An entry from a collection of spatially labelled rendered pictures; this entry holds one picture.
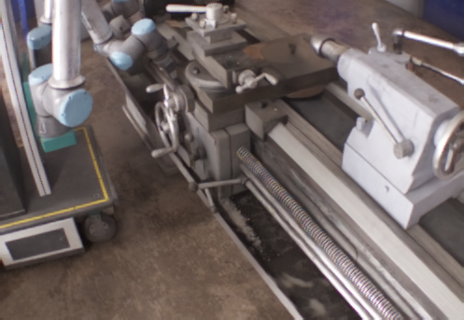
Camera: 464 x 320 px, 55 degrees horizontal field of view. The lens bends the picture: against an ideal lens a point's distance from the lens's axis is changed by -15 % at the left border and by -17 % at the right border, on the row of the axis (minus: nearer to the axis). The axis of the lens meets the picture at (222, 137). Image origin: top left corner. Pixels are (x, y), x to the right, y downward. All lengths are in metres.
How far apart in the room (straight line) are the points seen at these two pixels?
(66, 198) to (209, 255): 0.73
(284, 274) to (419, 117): 0.81
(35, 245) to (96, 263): 0.33
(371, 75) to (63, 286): 1.70
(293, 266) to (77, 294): 1.06
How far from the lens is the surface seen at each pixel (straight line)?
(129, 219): 2.68
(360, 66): 1.51
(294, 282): 1.82
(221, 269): 2.39
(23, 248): 2.43
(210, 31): 1.75
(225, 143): 1.80
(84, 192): 2.39
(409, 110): 1.38
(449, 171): 1.40
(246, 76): 1.68
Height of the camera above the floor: 1.84
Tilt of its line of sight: 36 degrees down
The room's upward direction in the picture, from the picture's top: 3 degrees counter-clockwise
